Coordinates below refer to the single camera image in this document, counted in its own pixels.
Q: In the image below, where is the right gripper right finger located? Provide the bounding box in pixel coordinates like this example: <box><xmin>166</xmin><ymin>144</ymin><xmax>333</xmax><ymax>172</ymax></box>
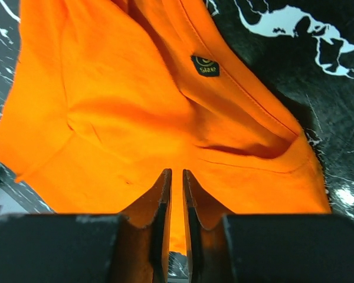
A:
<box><xmin>183</xmin><ymin>170</ymin><xmax>354</xmax><ymax>282</ymax></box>

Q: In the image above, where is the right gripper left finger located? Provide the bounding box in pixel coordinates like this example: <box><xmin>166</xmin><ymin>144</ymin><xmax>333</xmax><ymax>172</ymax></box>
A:
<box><xmin>0</xmin><ymin>169</ymin><xmax>172</xmax><ymax>282</ymax></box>

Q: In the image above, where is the orange t shirt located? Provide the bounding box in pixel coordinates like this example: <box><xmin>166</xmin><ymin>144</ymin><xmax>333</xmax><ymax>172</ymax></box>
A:
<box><xmin>0</xmin><ymin>1</ymin><xmax>330</xmax><ymax>254</ymax></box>

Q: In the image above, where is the black marbled table mat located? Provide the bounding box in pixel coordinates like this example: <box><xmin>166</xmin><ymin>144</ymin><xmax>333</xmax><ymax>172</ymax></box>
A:
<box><xmin>0</xmin><ymin>1</ymin><xmax>354</xmax><ymax>220</ymax></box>

